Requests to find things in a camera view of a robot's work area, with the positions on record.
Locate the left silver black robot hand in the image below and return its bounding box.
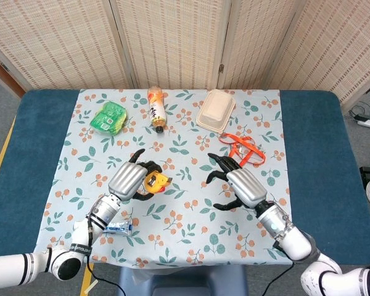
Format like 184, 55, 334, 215
107, 149, 163, 202

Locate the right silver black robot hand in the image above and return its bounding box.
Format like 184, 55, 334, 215
205, 153, 268, 213

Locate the yellow tape measure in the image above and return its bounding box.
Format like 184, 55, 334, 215
143, 171, 173, 195

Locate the blue white toothpaste tube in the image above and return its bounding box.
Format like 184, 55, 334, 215
106, 219, 133, 237

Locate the green snack packet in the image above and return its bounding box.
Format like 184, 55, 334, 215
89, 101, 128, 136

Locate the floral tablecloth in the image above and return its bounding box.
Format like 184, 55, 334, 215
31, 88, 297, 268

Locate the orange drink bottle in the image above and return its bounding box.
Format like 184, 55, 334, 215
146, 86, 168, 134

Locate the beige takeaway food box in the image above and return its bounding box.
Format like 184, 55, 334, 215
195, 88, 237, 134

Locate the blue felt table cover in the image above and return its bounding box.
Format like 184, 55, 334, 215
0, 89, 370, 266

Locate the woven folding screen panel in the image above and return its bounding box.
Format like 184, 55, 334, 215
109, 0, 232, 90
217, 0, 306, 90
266, 0, 370, 109
0, 0, 136, 91

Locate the orange lanyard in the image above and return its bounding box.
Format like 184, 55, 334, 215
218, 132, 266, 169

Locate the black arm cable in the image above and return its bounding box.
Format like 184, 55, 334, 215
261, 261, 294, 296
86, 212, 126, 296

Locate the black power adapter with cable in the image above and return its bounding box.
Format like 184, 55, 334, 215
348, 103, 370, 121

